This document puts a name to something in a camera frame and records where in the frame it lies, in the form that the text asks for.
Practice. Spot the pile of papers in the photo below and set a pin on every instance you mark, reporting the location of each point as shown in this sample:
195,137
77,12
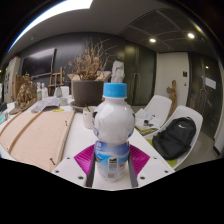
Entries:
145,118

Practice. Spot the small yellow flat object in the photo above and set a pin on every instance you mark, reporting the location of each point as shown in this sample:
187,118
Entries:
58,110

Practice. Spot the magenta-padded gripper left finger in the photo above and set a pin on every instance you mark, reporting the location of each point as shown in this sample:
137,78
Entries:
83,160

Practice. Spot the tall white statue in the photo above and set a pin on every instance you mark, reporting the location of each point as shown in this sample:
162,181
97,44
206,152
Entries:
117,71

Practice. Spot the small white cup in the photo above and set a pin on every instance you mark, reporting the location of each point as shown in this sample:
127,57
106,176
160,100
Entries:
63,101

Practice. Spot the white chair with backpack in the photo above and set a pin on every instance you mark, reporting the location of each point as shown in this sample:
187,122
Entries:
190,113

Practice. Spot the long ceiling light strip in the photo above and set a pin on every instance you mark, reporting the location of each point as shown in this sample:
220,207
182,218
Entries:
50,13

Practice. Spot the white chair with papers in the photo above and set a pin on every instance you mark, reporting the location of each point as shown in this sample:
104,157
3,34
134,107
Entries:
160,105

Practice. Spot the dark pot with dried plant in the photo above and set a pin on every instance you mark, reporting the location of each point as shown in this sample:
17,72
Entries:
87,92

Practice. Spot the small white figurine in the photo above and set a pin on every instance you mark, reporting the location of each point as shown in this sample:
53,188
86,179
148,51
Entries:
45,90

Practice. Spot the round ceiling spotlight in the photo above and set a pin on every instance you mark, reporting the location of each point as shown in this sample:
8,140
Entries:
191,35
152,40

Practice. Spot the wooden figure sculpture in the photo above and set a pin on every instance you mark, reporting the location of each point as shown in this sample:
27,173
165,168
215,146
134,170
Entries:
172,96

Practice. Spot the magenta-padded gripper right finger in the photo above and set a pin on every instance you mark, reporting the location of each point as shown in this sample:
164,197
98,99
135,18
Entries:
140,160

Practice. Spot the grey plant pot saucer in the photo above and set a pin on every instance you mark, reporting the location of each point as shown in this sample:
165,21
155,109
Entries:
76,107

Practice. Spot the printed paper sheet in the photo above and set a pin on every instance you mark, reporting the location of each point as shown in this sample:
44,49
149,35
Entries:
45,104

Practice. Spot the carved wooden relief sculpture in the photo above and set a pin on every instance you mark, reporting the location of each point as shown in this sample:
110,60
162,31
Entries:
25,93

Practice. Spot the black backpack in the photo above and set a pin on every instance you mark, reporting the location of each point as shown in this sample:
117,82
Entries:
173,138

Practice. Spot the black wall screen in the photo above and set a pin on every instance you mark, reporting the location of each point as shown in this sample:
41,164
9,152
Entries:
38,63

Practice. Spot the white bottle with blue cap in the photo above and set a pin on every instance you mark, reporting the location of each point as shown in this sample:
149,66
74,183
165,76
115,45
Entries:
113,126

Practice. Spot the wooden easel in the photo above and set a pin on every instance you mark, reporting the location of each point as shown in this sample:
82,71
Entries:
55,80

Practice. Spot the wooden stir stick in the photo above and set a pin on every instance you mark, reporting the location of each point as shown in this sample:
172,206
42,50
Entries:
88,108

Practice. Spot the tan wooden frame panel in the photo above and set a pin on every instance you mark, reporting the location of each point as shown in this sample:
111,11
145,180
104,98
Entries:
33,136

